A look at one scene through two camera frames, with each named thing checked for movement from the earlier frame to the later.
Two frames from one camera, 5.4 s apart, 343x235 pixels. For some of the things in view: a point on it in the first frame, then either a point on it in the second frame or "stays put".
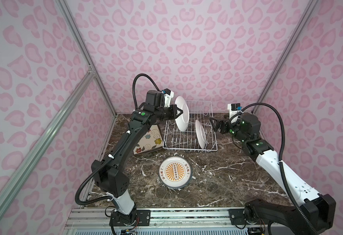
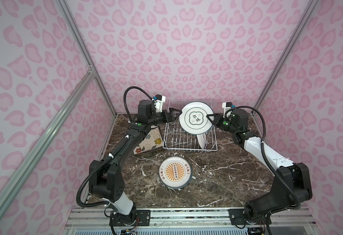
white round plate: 182,121 → 193,119
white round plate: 175,172 stays put
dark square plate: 151,141 stays put
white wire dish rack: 201,110 stays put
